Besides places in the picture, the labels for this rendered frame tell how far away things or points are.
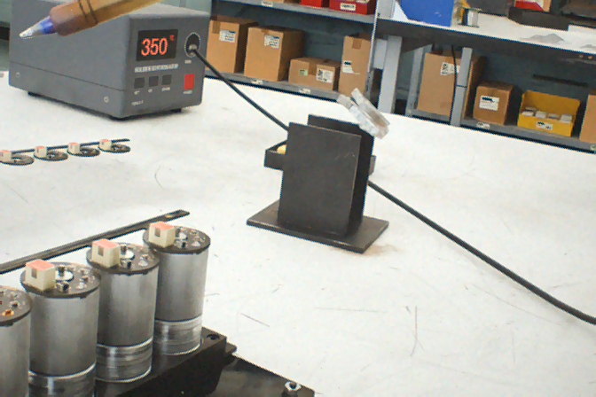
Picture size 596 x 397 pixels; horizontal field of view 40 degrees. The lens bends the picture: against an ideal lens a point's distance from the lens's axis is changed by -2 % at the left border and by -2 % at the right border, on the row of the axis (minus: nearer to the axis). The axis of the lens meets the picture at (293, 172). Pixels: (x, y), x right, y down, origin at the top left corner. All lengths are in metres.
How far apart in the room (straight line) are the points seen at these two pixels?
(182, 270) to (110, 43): 0.45
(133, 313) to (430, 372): 0.15
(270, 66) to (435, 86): 0.95
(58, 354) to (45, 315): 0.01
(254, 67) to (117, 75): 4.09
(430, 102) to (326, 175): 3.98
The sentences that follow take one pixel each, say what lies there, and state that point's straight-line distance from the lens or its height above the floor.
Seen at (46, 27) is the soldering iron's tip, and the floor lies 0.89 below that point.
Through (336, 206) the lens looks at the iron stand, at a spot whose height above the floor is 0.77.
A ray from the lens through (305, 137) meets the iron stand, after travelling 0.50.
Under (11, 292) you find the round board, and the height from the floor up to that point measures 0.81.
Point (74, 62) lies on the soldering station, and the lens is 0.76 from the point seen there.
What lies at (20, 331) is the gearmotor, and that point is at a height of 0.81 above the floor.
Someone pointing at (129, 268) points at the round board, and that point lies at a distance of 0.28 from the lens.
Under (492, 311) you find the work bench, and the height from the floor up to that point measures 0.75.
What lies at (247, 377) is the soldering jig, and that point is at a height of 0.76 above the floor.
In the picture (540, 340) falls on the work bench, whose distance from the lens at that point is 0.43.
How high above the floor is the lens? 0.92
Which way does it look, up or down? 16 degrees down
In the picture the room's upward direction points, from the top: 7 degrees clockwise
